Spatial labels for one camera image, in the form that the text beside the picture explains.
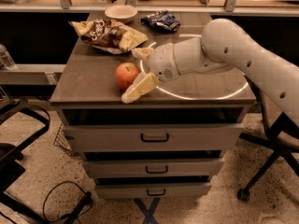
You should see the wire mesh basket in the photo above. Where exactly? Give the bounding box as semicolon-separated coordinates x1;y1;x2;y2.
53;123;78;158

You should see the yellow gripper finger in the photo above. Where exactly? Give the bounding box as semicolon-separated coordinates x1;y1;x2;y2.
131;48;153;61
121;72;159;104

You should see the red apple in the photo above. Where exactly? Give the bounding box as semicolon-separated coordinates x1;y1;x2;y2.
115;63;141;90

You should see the middle grey drawer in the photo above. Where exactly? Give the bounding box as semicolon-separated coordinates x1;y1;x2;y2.
83;158;224;178

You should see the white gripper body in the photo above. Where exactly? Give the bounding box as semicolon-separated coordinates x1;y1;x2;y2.
147;43;179;82

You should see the bottom grey drawer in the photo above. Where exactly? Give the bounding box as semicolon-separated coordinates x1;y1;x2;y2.
95;182;211;199

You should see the black cable on floor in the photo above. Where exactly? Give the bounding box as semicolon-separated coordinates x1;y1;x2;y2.
42;180;94;224

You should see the plastic water bottle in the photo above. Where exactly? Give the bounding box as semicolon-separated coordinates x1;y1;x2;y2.
0;44;17;70

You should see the grey drawer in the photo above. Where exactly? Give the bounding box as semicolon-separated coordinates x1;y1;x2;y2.
95;182;211;199
83;158;224;178
64;123;243;152

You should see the top grey drawer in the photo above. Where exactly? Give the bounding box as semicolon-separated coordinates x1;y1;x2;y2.
64;123;243;152

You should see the black chair left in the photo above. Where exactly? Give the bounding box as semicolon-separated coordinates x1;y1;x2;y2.
0;98;50;224

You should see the brown chip bag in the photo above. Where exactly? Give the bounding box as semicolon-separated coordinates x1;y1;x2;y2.
70;19;148;54

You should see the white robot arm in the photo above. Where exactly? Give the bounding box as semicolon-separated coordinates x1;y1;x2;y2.
121;19;299;125

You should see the white bowl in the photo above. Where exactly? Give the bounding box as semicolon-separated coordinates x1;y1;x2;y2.
105;5;137;23

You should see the black office chair right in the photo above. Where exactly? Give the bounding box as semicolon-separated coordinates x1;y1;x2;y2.
237;79;299;202

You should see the blue chip bag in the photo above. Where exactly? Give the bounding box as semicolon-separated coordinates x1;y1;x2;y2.
140;10;180;33

